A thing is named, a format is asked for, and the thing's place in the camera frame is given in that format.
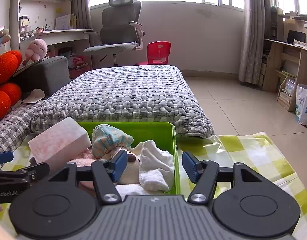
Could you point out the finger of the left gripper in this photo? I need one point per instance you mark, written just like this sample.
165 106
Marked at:
36 172
6 157

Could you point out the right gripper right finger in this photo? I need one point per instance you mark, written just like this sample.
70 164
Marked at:
204 175

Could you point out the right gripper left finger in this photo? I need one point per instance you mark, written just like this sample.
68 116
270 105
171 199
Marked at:
106 174

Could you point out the pink fluffy sock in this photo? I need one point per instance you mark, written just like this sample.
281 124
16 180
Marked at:
86 158

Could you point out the pink white sponge block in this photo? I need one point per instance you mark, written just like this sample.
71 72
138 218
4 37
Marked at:
60 144

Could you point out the white cloth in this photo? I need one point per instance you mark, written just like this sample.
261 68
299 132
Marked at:
136 189

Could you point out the rag doll with patterned cap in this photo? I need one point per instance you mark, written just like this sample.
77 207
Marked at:
107 141

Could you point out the white sock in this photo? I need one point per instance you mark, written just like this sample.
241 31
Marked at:
156 167

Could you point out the grey checkered sofa cover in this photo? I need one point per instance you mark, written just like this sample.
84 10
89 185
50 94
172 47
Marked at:
14 127

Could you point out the green plastic biscuit box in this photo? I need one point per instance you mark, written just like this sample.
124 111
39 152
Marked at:
149 170

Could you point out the green checkered plastic sheet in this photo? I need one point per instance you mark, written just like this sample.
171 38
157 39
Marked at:
257 151

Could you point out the grey quilted cushion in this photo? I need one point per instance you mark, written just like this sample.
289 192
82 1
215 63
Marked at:
151 93

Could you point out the grey sofa armrest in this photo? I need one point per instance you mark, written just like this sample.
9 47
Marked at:
48 75

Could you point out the wooden magazine rack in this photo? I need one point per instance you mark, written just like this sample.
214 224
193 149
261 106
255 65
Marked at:
287 94

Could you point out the pink plush toy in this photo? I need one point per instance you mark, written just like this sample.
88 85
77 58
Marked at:
36 51

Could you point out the blue plush toy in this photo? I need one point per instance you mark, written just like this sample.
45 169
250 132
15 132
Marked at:
4 36

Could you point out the white paper shopping bag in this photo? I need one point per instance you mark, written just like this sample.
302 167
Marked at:
301 104

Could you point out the red plastic chair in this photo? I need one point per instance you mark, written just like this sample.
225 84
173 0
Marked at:
157 53

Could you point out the white curved desk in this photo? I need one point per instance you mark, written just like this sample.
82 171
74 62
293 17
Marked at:
60 23

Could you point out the grey office chair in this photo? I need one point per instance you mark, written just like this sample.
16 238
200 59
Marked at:
121 30

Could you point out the wooden desk shelf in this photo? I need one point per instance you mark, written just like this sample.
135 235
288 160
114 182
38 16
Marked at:
285 49

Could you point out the beige curtain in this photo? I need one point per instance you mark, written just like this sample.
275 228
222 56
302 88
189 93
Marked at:
257 18

